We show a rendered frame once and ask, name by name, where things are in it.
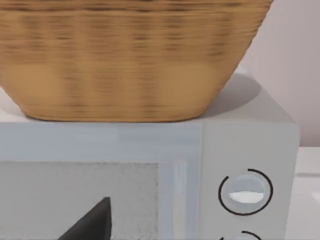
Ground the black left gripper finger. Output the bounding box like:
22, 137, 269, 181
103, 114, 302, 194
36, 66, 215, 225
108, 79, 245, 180
57, 196, 112, 240

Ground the pale microwave door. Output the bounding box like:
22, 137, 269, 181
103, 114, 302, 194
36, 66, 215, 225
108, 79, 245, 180
0, 122, 204, 240

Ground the pale round microwave knob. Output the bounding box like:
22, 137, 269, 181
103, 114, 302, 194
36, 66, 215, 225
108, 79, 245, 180
228, 234, 256, 240
226, 174, 268, 212

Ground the woven wicker basket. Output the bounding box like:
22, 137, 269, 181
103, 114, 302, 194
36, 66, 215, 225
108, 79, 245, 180
0, 0, 275, 123

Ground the pale microwave oven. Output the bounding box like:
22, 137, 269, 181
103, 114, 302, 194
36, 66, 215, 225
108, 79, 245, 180
0, 71, 300, 240

